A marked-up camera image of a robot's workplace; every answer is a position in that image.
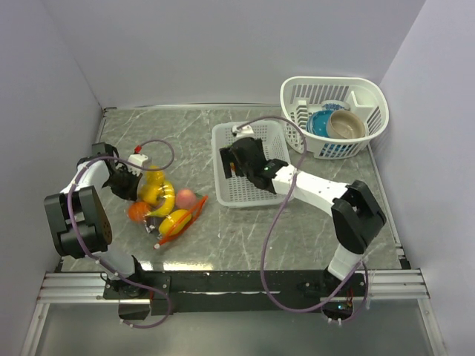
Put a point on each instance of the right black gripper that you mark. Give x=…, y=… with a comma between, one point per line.
x=225, y=155

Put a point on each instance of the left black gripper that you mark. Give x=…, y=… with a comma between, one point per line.
x=130, y=192

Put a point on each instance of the clear zip top bag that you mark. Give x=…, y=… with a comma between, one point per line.
x=151, y=224

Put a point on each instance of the fake yellow banana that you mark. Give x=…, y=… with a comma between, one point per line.
x=168, y=203

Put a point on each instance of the fake pink peach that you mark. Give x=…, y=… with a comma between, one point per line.
x=185, y=199

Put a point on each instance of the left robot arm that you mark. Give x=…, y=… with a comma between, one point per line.
x=77, y=208

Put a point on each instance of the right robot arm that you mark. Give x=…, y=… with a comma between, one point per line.
x=357, y=216

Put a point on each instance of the fake yellow lemon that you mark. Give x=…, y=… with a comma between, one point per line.
x=154, y=177

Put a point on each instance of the white rectangular perforated basket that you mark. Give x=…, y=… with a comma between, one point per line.
x=239, y=192

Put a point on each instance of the blue white patterned plate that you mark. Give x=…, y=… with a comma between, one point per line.
x=335, y=105

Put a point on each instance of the beige bowl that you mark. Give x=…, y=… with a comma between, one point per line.
x=345, y=125

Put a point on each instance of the white round dish rack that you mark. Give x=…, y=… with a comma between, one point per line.
x=301, y=97

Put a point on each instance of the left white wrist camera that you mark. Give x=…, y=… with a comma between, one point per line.
x=138, y=163

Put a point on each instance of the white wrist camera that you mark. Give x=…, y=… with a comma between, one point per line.
x=241, y=131
x=138, y=163

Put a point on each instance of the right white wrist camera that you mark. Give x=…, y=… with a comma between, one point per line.
x=241, y=131

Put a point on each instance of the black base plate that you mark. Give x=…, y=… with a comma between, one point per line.
x=299, y=291

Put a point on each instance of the aluminium rail frame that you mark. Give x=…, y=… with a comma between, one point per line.
x=229, y=313

